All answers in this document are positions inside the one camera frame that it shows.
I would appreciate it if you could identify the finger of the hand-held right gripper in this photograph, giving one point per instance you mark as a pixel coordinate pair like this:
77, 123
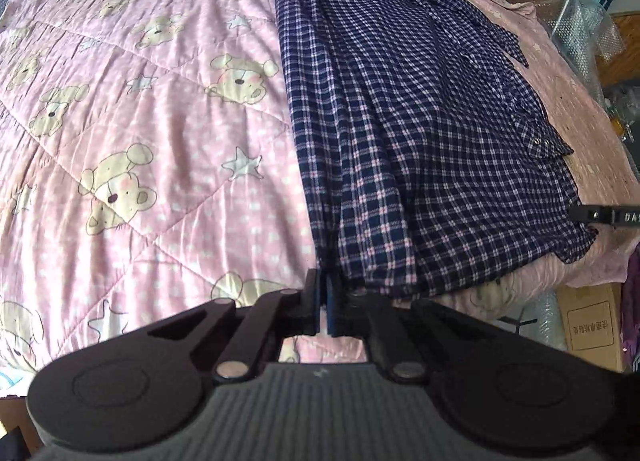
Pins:
592, 215

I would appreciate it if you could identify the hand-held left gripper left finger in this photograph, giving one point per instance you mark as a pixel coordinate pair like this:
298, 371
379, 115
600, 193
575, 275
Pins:
311, 301

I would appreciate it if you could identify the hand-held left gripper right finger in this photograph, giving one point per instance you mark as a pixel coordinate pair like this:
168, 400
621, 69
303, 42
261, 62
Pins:
334, 303

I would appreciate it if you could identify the navy plaid shirt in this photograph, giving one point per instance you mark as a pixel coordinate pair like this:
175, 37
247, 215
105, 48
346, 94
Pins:
425, 141

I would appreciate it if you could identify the yellow object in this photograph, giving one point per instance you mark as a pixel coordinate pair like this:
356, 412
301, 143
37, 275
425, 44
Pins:
622, 128

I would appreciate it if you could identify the purple cloth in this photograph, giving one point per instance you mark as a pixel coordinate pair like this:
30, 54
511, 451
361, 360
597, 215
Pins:
632, 311

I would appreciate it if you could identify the cardboard box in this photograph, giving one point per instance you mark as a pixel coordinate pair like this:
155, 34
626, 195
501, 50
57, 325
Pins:
590, 326

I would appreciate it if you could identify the wooden side panel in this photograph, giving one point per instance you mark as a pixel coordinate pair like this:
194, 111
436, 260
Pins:
622, 46

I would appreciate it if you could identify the clear bubble wrap sheet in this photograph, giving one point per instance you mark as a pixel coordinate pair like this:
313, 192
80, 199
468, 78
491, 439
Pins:
575, 26

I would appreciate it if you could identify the pink bear print blanket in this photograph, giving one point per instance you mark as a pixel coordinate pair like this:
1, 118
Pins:
150, 116

